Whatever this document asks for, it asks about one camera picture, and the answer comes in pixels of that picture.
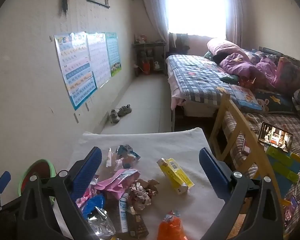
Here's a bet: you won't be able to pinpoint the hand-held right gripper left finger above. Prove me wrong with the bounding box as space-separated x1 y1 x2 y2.
16 146 103 240

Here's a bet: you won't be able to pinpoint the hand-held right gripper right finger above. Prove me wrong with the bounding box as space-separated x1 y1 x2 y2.
199 147 284 240

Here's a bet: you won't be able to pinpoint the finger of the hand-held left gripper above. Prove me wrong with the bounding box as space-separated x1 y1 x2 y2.
0 171 12 200

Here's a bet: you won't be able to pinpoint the yellow medicine box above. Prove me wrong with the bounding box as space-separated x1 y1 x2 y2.
157 157 195 195

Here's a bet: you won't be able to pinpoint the green bin with red inside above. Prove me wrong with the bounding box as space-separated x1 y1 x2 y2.
18 158 57 205

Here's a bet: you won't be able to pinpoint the orange snack packet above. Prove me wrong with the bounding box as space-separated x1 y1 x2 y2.
157 210 188 240

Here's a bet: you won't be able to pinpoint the pink striped wrapper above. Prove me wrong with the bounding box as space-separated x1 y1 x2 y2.
76 177 99 208

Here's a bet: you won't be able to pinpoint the pink plastic wrapper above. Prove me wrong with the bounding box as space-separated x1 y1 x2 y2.
94 169 142 200

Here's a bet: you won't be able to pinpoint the blue plastic wrapper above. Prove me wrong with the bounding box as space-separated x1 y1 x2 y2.
82 195 107 218

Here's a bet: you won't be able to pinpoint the white towel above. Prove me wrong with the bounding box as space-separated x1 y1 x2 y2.
52 127 238 240

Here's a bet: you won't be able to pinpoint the silver foil wrapper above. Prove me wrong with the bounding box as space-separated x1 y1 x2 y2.
86 206 116 240

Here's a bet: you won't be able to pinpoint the white stick packet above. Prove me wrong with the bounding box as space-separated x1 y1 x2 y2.
119 192 129 233

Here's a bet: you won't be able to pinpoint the crumpled brown paper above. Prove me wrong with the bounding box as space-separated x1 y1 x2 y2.
129 179 160 212

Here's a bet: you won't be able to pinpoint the smartphone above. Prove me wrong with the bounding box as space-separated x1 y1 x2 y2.
258 122 294 153

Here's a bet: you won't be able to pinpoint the dark brown small box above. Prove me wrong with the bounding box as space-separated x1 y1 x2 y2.
126 206 149 239

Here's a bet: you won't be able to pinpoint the children's picture book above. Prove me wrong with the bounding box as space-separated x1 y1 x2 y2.
231 84 263 112

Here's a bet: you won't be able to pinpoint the dark blue star cushion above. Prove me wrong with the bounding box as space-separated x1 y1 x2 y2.
255 90 297 115

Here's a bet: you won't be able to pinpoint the purple quilt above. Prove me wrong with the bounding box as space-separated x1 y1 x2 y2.
219 53 280 88

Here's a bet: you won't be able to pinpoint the pink pillow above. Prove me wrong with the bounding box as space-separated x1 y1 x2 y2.
206 38 243 60

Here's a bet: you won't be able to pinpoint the dark clothes pile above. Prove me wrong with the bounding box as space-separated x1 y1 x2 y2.
169 33 190 55

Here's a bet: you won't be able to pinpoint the metal shelf rack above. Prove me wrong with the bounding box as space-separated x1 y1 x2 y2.
132 41 167 77

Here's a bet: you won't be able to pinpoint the dark headboard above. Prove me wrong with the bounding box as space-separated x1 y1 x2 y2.
259 46 300 73

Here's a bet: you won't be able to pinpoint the sheer curtain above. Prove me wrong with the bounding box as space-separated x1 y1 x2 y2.
136 0 170 54

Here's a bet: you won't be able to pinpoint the bright window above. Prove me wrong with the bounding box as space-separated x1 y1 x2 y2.
165 0 228 37

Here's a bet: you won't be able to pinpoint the wooden bed rail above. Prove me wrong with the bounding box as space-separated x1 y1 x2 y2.
209 92 285 200

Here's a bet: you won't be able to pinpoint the white wall poster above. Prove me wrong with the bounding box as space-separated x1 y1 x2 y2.
86 32 112 88

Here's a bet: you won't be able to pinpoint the teal wall poster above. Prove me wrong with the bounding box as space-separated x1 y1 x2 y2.
105 32 122 77

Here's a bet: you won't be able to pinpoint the black wall rail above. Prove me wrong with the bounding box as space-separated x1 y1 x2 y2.
86 0 110 9

